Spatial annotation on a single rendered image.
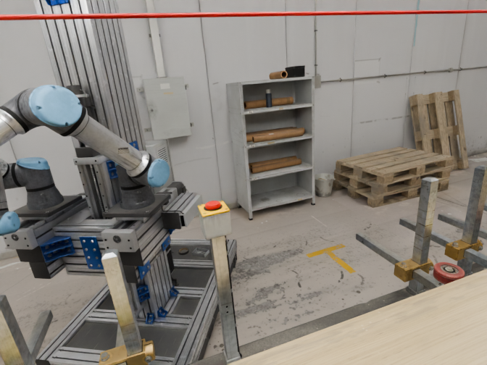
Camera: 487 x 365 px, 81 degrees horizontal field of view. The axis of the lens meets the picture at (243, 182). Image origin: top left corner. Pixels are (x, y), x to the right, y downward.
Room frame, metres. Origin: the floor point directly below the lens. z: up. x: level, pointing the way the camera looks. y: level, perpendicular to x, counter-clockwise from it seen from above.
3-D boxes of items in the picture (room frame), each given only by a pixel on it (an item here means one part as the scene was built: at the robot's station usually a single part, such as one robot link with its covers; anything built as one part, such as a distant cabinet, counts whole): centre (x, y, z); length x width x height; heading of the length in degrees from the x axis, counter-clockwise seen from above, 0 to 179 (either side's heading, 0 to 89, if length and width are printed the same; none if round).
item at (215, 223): (0.68, 0.08, 1.18); 0.07 x 0.07 x 0.08; 17
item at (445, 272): (0.75, -0.63, 0.85); 0.08 x 0.08 x 0.11
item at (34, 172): (1.32, 0.98, 1.21); 0.13 x 0.12 x 0.14; 107
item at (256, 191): (3.41, -0.39, 0.78); 0.90 x 0.45 x 1.55; 109
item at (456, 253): (0.96, -0.84, 0.83); 0.13 x 0.06 x 0.05; 107
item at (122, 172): (1.22, 0.48, 1.21); 0.13 x 0.12 x 0.14; 54
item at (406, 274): (0.89, -0.60, 0.82); 0.13 x 0.06 x 0.05; 107
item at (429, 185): (0.89, -0.62, 0.93); 0.03 x 0.03 x 0.48; 17
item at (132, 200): (1.23, 0.49, 1.09); 0.15 x 0.15 x 0.10
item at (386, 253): (0.94, -0.57, 0.82); 0.43 x 0.03 x 0.04; 17
